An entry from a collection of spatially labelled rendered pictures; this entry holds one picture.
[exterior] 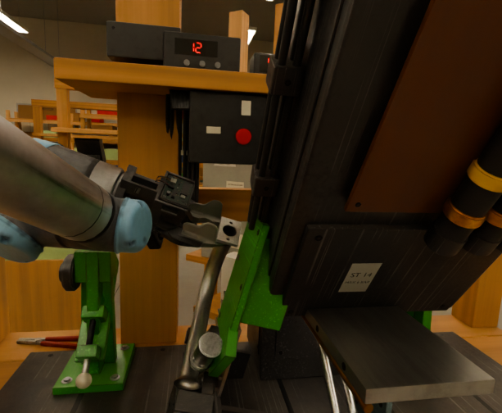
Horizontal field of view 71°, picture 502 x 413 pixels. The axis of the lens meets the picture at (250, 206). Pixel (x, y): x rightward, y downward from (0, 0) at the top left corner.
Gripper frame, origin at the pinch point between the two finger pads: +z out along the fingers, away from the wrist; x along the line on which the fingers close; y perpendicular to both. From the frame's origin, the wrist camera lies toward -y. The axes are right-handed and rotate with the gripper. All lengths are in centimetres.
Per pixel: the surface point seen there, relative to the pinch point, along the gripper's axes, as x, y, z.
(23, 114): 708, -690, -434
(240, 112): 24.9, 10.0, -4.1
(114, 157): 478, -486, -134
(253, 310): -14.9, 3.5, 6.1
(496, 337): 9, -14, 89
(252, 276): -12.2, 8.5, 3.4
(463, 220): -12.2, 32.1, 18.9
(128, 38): 31.4, 11.2, -30.5
